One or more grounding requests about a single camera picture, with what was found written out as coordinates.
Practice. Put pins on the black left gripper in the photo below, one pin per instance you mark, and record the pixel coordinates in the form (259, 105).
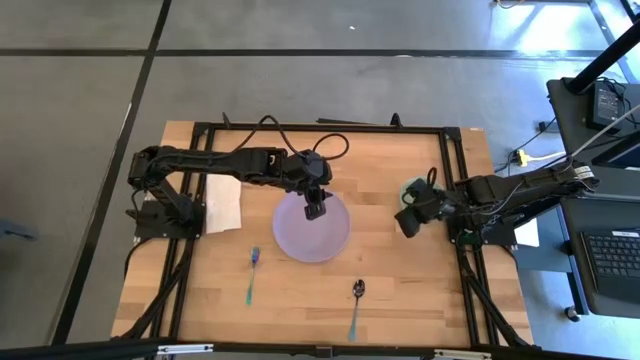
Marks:
(312, 170)

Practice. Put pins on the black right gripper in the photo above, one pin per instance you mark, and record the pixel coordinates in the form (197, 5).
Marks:
(435, 205)

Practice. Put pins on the light green bowl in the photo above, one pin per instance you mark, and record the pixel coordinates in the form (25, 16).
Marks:
(404, 199)

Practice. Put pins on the iridescent teal spoon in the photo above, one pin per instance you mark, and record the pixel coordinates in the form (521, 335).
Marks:
(358, 288)

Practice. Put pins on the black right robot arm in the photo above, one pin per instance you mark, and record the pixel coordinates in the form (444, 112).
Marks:
(520, 192)

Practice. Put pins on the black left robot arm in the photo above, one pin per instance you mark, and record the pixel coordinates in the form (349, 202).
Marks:
(225, 162)

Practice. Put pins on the lilac round plate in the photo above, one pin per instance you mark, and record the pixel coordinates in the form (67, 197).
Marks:
(310, 240)

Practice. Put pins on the iridescent teal fork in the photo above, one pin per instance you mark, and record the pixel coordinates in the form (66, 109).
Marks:
(255, 256)

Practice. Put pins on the black flat strip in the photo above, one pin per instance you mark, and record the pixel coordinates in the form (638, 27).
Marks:
(350, 121)

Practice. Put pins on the white paper napkin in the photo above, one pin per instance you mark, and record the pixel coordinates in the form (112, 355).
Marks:
(222, 205)

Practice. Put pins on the black arched clip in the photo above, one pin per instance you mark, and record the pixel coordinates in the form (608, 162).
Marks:
(226, 121)
(396, 120)

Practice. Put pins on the white paper sheet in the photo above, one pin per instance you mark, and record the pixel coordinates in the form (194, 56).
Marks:
(529, 235)

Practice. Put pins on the yellow power plug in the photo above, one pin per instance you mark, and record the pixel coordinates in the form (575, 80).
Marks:
(522, 157)

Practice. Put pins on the black crossbar with silver brackets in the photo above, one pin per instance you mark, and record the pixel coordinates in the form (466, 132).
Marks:
(320, 351)

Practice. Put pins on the black caster wheel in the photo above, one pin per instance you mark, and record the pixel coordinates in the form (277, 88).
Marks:
(572, 313)

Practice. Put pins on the black side desk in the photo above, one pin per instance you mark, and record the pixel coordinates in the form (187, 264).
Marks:
(570, 125)

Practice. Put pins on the black laptop with keyboard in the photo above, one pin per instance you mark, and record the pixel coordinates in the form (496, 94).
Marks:
(610, 255)

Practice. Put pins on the black power adapter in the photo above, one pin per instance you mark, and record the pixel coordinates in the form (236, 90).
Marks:
(606, 105)

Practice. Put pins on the black round pole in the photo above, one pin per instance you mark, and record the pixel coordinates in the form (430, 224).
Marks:
(605, 57)

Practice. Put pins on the black aluminium table frame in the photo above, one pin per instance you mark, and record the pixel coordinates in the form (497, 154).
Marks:
(350, 129)

